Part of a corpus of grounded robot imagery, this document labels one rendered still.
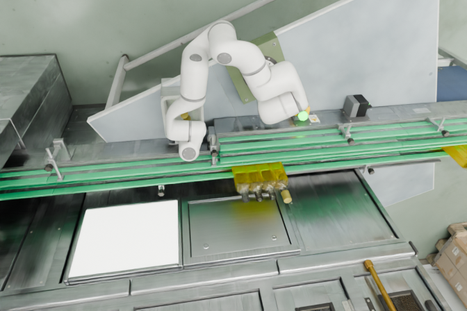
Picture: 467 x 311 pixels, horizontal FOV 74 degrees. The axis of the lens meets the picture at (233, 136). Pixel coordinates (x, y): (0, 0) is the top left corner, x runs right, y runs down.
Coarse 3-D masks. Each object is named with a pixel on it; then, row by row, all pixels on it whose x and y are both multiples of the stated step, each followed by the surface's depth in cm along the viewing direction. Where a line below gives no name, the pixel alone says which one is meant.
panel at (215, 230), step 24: (264, 192) 148; (192, 216) 138; (216, 216) 138; (240, 216) 138; (264, 216) 138; (288, 216) 138; (192, 240) 128; (216, 240) 128; (240, 240) 128; (264, 240) 129; (288, 240) 129; (168, 264) 119; (192, 264) 120; (216, 264) 122
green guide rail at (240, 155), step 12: (456, 132) 158; (300, 144) 148; (312, 144) 148; (324, 144) 148; (336, 144) 149; (348, 144) 149; (360, 144) 149; (372, 144) 149; (384, 144) 149; (396, 144) 149; (408, 144) 150; (420, 144) 150; (228, 156) 141; (240, 156) 141; (252, 156) 141; (264, 156) 141; (276, 156) 141; (288, 156) 142; (300, 156) 143
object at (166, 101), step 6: (168, 96) 128; (174, 96) 128; (162, 102) 128; (168, 102) 137; (162, 108) 130; (168, 108) 139; (198, 108) 141; (192, 114) 143; (198, 114) 143; (192, 120) 145; (198, 120) 145
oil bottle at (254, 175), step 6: (246, 168) 140; (252, 168) 140; (258, 168) 140; (252, 174) 137; (258, 174) 137; (252, 180) 134; (258, 180) 134; (252, 186) 132; (258, 186) 132; (252, 192) 134
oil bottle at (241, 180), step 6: (234, 168) 139; (240, 168) 139; (234, 174) 137; (240, 174) 136; (246, 174) 136; (234, 180) 139; (240, 180) 133; (246, 180) 133; (240, 186) 131; (246, 186) 132
